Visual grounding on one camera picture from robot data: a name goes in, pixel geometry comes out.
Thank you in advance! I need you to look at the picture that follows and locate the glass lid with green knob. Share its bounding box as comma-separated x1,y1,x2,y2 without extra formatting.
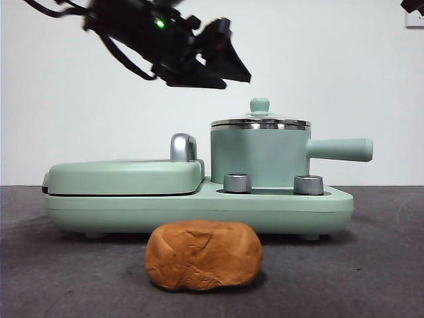
211,97,312,127

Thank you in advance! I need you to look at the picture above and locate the brown potato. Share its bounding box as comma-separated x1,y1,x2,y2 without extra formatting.
144,219,264,292

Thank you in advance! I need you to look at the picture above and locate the silver control knob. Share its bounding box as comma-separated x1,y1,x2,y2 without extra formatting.
223,172,252,193
293,174,325,195

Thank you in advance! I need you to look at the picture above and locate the mint green griddle cover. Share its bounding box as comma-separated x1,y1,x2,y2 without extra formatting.
42,158,207,196

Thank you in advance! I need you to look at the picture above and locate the mint green breakfast maker base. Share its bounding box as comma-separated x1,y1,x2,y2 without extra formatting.
44,175,355,240

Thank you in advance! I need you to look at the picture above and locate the white wall socket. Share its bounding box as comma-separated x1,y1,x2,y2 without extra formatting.
405,8,424,28

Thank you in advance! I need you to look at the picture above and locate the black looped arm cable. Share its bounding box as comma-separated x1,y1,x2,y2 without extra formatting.
98,32,158,81

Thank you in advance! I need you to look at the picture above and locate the chrome griddle cover handle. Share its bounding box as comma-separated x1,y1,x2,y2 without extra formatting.
170,132,200,163

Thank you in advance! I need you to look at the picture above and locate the mint green pot with handle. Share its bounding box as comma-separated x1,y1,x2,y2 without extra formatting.
210,124,374,187

